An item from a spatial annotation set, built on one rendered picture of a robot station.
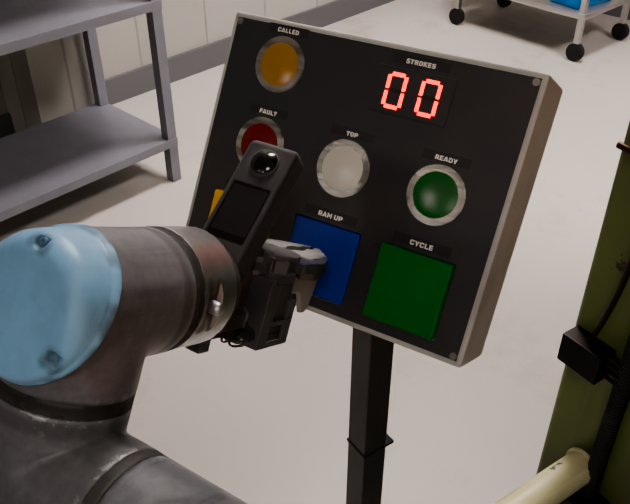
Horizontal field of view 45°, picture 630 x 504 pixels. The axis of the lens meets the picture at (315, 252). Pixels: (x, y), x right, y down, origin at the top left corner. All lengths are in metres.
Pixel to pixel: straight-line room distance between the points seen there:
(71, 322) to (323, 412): 1.57
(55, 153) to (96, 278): 2.44
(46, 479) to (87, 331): 0.10
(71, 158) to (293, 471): 1.47
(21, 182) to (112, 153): 0.33
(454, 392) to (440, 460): 0.23
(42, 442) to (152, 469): 0.07
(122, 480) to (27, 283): 0.13
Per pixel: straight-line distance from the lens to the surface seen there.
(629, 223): 0.92
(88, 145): 2.90
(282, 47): 0.81
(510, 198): 0.71
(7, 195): 2.67
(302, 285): 0.70
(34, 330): 0.46
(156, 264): 0.49
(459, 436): 1.96
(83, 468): 0.48
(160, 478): 0.47
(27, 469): 0.50
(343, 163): 0.76
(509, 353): 2.20
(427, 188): 0.72
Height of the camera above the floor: 1.46
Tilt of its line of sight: 36 degrees down
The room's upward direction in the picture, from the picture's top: straight up
